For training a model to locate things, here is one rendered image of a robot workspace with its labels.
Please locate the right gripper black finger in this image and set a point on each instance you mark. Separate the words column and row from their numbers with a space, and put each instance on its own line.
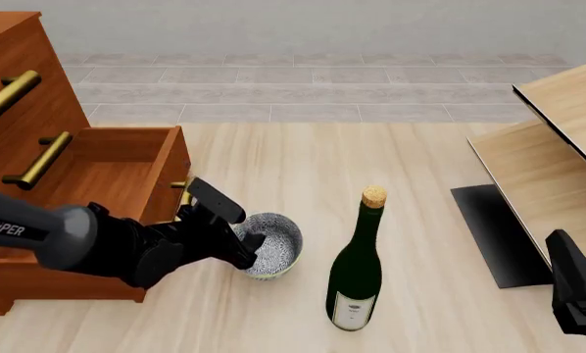
column 570, row 261

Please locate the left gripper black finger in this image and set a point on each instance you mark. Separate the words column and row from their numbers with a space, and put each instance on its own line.
column 253, row 248

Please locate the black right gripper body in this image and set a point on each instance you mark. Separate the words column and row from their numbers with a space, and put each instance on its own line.
column 579, row 312

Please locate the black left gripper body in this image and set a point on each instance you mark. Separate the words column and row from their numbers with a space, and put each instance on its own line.
column 209, row 237

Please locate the patterned black and white bowl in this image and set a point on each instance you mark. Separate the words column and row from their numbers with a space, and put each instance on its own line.
column 280, row 239

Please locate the grey and black left robot arm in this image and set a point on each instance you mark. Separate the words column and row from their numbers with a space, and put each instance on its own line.
column 67, row 239

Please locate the wooden cabinet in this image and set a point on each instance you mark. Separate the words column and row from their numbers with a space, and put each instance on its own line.
column 9, row 29

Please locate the pale wooden rack, black base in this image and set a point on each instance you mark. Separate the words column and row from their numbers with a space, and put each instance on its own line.
column 533, row 169

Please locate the dark green corked wine bottle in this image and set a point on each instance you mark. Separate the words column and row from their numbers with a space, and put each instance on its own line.
column 354, row 264

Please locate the open empty wooden drawer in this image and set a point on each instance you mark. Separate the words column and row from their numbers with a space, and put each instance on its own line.
column 116, row 176

